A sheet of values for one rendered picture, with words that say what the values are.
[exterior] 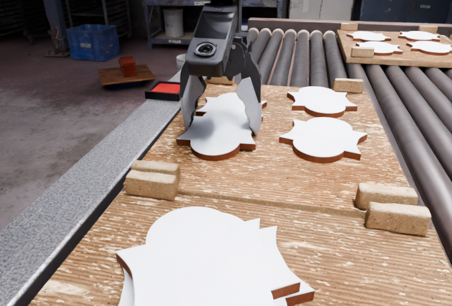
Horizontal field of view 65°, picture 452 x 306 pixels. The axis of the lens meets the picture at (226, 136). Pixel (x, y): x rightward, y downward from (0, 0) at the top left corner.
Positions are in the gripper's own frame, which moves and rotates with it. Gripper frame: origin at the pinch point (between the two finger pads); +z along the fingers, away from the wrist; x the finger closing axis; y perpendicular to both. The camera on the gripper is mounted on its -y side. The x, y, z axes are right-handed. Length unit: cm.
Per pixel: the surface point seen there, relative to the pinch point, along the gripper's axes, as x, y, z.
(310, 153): -13.4, -4.0, 0.6
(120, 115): 128, 206, 86
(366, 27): -37, 102, -3
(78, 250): 8.7, -25.2, 2.6
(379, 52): -33, 58, -2
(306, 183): -12.9, -9.6, 2.0
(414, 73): -41, 49, 2
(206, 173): -0.1, -9.8, 2.0
